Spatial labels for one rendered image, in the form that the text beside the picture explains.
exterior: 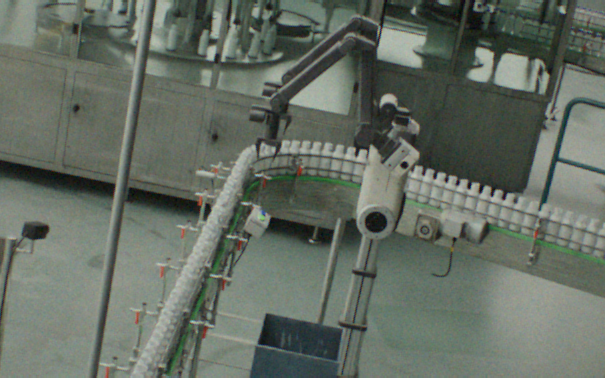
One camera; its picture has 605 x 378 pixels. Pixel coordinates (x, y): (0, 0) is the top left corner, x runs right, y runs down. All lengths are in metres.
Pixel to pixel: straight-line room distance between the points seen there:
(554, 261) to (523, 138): 3.96
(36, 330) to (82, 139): 2.13
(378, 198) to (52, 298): 2.33
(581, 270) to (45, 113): 3.80
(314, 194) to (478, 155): 3.85
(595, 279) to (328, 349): 1.81
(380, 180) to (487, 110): 4.83
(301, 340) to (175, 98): 3.62
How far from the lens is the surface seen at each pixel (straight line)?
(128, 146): 2.41
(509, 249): 6.51
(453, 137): 10.32
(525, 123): 10.33
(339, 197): 6.69
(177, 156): 8.54
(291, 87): 5.28
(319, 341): 5.08
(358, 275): 5.70
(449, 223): 6.38
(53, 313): 7.04
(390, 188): 5.51
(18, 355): 6.57
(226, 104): 8.40
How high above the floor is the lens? 2.94
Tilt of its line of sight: 18 degrees down
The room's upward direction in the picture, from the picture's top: 11 degrees clockwise
